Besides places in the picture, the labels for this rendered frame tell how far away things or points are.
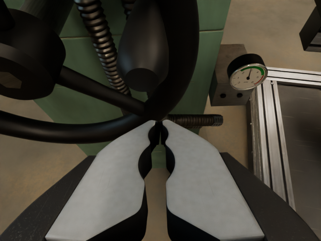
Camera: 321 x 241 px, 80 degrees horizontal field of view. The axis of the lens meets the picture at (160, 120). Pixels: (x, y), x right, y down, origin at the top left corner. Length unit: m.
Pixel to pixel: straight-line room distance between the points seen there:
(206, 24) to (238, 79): 0.11
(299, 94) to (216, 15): 0.78
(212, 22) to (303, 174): 0.66
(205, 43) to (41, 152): 1.01
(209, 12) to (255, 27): 1.47
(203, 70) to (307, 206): 0.59
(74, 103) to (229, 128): 0.80
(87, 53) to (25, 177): 0.88
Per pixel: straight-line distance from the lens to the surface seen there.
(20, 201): 1.15
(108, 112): 0.55
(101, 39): 0.23
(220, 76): 0.42
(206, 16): 0.36
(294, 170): 0.86
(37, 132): 0.29
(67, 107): 0.56
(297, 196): 0.83
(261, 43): 1.66
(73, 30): 0.39
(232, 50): 0.49
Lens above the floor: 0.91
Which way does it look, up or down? 58 degrees down
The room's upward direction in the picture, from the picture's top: 5 degrees counter-clockwise
